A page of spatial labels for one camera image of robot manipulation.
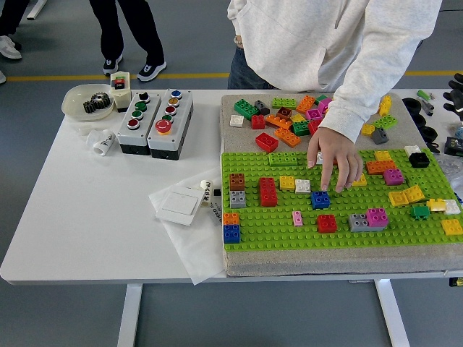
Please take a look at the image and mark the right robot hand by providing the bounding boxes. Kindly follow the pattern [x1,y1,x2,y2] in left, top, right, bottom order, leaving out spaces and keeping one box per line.
[443,72,463,123]

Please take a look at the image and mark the person's left hand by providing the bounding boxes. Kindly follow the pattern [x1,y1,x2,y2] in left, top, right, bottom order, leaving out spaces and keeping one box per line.
[307,126,364,194]

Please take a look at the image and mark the blue square brick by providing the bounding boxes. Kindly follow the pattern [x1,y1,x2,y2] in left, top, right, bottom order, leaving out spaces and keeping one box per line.
[222,223,242,244]
[310,190,331,211]

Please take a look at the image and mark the magenta square brick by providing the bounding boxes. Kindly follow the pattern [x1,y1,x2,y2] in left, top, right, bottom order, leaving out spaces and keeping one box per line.
[365,207,389,229]
[383,168,405,187]

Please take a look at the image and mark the grey square brick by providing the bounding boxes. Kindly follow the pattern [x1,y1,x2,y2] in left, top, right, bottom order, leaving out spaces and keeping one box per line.
[229,190,247,209]
[370,127,390,145]

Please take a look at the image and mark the orange long brick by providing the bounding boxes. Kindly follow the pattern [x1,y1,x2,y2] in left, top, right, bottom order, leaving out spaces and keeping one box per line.
[295,95,317,115]
[265,113,295,131]
[365,160,398,176]
[273,127,302,148]

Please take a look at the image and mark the lime green long brick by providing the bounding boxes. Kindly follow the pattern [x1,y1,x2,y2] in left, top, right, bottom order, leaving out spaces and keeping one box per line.
[268,151,299,167]
[271,97,299,111]

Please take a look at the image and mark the red sloped brick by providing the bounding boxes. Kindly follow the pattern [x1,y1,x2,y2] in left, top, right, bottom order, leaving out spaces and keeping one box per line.
[255,132,281,153]

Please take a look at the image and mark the grey long brick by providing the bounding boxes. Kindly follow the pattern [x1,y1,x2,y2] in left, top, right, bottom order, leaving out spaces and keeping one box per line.
[347,213,386,233]

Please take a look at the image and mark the black square brick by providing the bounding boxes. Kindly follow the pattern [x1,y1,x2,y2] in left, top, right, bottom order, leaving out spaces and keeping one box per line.
[408,152,431,169]

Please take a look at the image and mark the dark green long brick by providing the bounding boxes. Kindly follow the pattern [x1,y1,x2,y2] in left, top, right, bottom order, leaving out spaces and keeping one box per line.
[233,99,260,121]

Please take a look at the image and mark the green studded baseplate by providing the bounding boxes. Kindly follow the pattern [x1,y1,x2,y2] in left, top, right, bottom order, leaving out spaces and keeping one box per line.
[220,147,463,253]

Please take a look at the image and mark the yellow curved brick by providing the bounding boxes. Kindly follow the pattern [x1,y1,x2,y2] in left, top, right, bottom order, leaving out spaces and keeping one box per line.
[426,197,448,213]

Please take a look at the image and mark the black box green label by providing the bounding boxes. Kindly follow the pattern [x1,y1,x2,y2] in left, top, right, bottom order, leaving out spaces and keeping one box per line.
[443,136,463,157]

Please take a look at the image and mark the person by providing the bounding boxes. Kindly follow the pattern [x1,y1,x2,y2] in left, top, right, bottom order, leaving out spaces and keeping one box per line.
[0,0,30,61]
[89,0,168,82]
[226,0,444,194]

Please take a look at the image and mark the printed label strip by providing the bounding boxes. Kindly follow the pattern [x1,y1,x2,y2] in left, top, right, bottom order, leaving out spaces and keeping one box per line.
[208,187,223,228]

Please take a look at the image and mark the white printed tube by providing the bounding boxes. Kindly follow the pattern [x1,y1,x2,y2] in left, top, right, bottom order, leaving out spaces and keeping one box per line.
[197,179,214,210]

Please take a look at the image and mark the grey emergency-stop control box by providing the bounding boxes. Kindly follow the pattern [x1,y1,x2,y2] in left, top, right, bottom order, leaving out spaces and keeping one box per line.
[147,88,195,160]

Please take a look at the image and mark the translucent white paper sheet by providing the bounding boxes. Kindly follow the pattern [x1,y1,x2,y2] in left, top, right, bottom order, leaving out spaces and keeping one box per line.
[148,168,228,286]

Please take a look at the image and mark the white table leg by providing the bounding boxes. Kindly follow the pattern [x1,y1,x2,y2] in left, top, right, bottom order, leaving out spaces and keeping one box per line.
[116,283,144,347]
[374,279,412,347]

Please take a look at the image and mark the grey four-button control box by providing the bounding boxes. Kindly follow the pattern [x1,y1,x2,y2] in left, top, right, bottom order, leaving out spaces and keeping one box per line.
[116,90,161,155]

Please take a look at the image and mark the white pipe tee fitting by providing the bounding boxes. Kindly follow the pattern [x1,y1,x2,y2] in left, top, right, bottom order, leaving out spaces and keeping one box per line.
[85,128,116,157]

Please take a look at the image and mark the black metal gear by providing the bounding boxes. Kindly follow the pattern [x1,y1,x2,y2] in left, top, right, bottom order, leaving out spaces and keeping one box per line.
[90,92,112,110]
[82,99,101,116]

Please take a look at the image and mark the white shallow bowl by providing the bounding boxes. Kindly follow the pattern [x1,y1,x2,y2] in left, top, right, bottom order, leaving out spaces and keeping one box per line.
[61,83,117,122]

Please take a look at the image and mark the white desk leg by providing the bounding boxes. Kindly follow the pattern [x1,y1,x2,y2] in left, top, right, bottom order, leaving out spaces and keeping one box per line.
[26,0,48,21]

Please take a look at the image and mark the white wall switch panel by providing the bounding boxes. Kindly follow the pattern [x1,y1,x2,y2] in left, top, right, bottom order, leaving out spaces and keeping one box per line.
[155,184,203,227]

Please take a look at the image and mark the cream red-green switch box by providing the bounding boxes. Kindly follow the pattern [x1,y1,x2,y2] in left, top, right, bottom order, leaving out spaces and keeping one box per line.
[109,71,132,113]

